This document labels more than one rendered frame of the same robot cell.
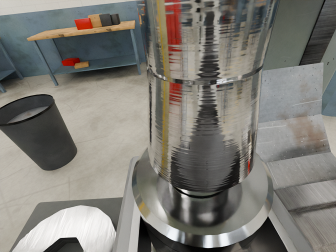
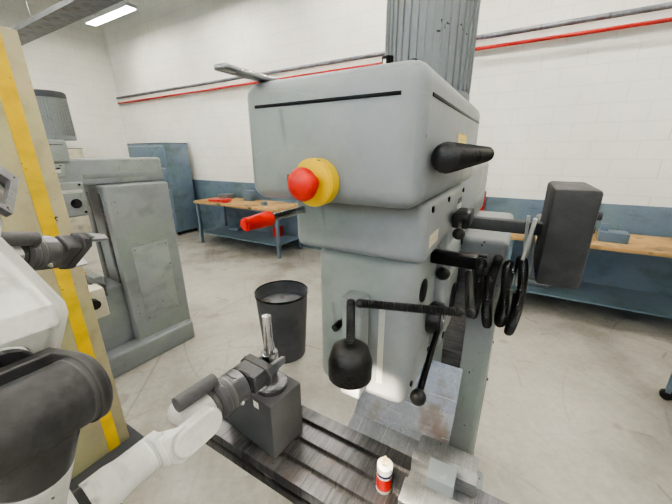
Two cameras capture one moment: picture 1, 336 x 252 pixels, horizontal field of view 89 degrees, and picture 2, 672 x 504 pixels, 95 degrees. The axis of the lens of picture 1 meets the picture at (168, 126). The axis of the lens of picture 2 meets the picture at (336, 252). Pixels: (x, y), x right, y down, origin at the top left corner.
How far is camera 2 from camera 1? 88 cm
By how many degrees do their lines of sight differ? 36
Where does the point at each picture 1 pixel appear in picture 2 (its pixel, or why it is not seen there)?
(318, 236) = (349, 458)
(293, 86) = (432, 377)
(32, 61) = not seen: hidden behind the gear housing
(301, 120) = (433, 410)
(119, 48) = not seen: hidden behind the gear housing
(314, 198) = (372, 448)
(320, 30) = (449, 342)
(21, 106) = (281, 287)
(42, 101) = (298, 289)
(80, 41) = not seen: hidden behind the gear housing
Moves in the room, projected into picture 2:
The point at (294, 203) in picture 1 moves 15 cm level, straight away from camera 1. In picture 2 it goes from (358, 442) to (408, 442)
